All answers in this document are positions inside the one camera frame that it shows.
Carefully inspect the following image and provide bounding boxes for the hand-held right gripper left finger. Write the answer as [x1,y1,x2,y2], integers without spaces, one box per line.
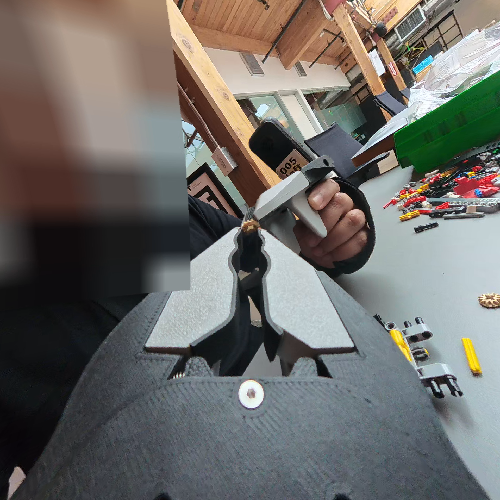
[145,228,241,356]

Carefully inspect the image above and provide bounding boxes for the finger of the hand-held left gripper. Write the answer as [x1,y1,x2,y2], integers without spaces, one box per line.
[245,172,311,222]
[260,209,301,255]

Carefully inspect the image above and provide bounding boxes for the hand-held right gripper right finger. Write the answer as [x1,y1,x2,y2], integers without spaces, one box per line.
[258,230,355,362]

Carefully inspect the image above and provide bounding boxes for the grey lego assembly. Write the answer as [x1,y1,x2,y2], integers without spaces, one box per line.
[373,312,464,399]

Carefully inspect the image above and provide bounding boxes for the yellow lego axle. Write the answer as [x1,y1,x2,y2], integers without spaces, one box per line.
[461,337,483,376]

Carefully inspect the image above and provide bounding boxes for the pile of lego pieces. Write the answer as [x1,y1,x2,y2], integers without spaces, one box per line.
[383,142,500,223]

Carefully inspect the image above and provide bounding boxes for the person's left hand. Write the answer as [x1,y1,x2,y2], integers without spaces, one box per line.
[294,183,370,268]

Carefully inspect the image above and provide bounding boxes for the grey electrical box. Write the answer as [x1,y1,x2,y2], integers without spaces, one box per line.
[211,146,238,177]

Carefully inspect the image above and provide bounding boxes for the black framed sign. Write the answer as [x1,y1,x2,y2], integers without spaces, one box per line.
[187,163,245,219]

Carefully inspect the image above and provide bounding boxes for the black office chair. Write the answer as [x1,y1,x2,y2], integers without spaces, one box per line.
[304,122,391,188]
[373,88,411,118]

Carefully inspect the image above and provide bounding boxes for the green plastic bin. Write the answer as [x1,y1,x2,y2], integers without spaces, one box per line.
[394,70,500,174]

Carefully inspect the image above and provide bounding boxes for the white air conditioner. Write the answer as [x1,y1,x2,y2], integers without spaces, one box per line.
[394,6,426,40]

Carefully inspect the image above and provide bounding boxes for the heap of clear plastic bags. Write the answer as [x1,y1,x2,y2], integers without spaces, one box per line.
[408,29,500,118]

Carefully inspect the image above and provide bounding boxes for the wooden post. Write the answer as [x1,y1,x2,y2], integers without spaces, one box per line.
[166,0,282,204]

